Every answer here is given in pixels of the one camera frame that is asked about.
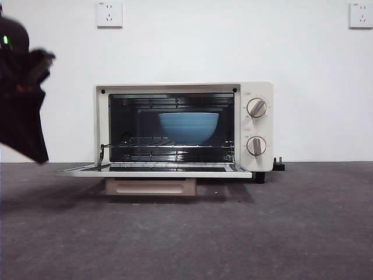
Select white wall socket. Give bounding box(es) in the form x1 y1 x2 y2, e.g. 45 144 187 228
349 2 373 29
97 1 123 29

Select beige oven knob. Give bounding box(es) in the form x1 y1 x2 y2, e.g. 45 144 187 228
246 98 268 118
246 136 267 156

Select oven door with beige handle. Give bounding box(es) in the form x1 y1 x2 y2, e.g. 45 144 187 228
55 162 253 196

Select cream Toshiba toaster oven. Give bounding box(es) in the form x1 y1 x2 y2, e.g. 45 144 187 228
55 80 275 196

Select metal wire oven rack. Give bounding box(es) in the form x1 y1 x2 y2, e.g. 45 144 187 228
100 135 235 153

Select blue ribbed bowl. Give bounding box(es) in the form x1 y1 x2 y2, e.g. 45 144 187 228
158 112 220 145

